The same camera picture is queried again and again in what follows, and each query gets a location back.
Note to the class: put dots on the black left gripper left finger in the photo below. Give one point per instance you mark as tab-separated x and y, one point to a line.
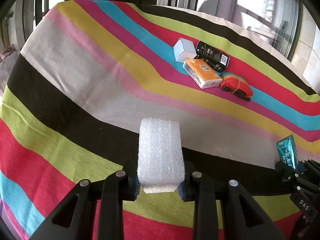
118	187

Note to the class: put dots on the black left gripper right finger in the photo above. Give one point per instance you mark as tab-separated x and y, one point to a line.
199	188

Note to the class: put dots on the teal foil packet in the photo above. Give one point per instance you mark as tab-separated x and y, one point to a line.
287	151

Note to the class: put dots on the white foam wrap roll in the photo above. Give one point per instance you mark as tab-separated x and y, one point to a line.
160	158

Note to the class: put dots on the orange white box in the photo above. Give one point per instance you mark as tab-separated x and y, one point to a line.
202	73

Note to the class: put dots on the rainbow striped band roll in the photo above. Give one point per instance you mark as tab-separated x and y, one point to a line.
236	85

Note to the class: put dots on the black printed razor box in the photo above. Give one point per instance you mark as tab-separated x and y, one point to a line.
216	59

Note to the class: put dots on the small white box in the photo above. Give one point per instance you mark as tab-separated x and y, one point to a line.
184	49

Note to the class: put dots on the colourful striped cloth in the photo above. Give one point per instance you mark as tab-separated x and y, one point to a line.
92	70

